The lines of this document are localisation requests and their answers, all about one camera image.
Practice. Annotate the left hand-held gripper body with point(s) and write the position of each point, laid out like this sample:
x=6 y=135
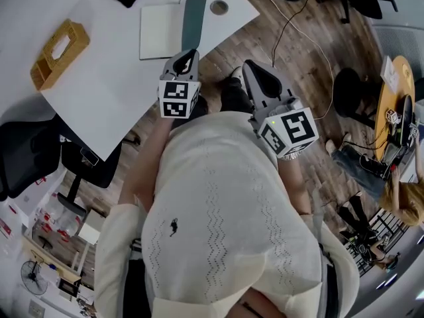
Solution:
x=175 y=109

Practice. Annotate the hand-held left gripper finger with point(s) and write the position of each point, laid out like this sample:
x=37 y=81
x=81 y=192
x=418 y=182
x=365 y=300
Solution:
x=196 y=70
x=167 y=67

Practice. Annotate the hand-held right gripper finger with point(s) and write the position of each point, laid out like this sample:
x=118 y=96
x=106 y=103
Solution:
x=287 y=89
x=253 y=93

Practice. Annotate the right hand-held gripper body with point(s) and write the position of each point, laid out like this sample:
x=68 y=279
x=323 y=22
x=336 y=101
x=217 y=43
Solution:
x=298 y=126

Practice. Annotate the grey-green notebook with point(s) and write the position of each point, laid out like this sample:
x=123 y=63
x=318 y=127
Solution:
x=159 y=31

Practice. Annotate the person's right forearm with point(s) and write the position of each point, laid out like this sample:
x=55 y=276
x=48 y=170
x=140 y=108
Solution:
x=293 y=184

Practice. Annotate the person's left forearm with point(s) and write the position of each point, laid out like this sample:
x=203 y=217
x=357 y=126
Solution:
x=142 y=164

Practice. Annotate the person's black trousers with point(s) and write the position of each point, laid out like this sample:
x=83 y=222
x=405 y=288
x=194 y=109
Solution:
x=235 y=94

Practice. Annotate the person's right white shoe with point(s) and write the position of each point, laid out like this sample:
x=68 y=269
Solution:
x=236 y=72

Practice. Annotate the black round stool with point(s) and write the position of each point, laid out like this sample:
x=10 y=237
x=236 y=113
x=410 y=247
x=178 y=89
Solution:
x=348 y=88

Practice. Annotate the round table grommet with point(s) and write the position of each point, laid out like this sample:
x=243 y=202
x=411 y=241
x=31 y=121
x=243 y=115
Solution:
x=219 y=7

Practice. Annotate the round wooden table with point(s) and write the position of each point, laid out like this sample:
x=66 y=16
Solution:
x=386 y=98

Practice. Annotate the person's white knit top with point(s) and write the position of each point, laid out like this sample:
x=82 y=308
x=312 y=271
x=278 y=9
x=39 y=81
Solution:
x=232 y=194

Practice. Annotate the idle hand-held gripper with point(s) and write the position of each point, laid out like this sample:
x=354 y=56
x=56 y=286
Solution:
x=393 y=117
x=414 y=130

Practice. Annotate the smartphone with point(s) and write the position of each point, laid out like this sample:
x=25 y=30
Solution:
x=88 y=156

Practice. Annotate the white card stand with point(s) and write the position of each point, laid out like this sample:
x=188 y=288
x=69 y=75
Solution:
x=390 y=73

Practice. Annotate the black oblong board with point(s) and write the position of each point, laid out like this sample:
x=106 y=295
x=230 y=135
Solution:
x=406 y=118

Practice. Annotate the small white device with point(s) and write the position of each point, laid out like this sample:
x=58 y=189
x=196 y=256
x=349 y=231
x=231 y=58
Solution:
x=64 y=138

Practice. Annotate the black mesh office chair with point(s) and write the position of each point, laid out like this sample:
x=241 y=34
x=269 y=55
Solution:
x=367 y=2

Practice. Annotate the white cube cabinet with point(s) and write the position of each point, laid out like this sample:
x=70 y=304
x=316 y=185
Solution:
x=91 y=227

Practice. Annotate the person's cream overshirt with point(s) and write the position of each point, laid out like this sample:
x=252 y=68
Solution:
x=116 y=243

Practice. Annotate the black padded office chair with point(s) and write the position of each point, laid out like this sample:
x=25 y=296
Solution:
x=26 y=151

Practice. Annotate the stack of clear storage boxes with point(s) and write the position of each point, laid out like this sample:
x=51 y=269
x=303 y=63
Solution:
x=49 y=217

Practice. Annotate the small black floor fan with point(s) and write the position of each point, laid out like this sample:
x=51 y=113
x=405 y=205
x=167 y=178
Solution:
x=33 y=277

